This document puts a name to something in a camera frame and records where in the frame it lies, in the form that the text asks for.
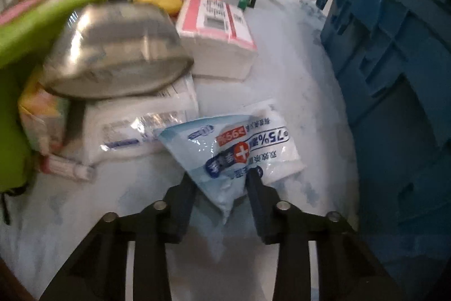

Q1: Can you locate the light blue floral tablecloth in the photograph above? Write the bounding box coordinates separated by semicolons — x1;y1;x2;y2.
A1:
0;0;363;301

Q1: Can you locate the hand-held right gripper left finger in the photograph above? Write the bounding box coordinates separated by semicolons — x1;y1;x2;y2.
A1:
39;174;198;301

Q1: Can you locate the pastel printed carton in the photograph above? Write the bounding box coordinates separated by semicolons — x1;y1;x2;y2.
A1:
17;68;71;153

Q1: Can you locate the small pink white tube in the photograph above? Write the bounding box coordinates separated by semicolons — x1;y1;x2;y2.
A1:
39;155;97;182

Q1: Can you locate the pink tissue pack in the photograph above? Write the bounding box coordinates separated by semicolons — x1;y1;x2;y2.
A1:
175;0;258;80
0;0;57;27

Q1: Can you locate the large lime green plush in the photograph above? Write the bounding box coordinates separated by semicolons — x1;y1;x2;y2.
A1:
0;0;106;194

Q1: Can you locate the blue plastic crate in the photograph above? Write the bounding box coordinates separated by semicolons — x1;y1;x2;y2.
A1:
315;0;451;301

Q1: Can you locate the white blue wet wipes packet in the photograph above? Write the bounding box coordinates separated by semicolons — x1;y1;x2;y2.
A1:
157;99;305;225

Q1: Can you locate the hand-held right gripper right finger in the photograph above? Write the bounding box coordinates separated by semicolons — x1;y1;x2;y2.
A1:
246;169;395;301

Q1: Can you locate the white tissue pack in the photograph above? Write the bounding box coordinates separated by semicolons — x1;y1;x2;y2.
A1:
83;73;200;164

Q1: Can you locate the stainless steel bowl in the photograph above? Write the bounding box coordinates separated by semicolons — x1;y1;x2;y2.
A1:
42;0;195;99

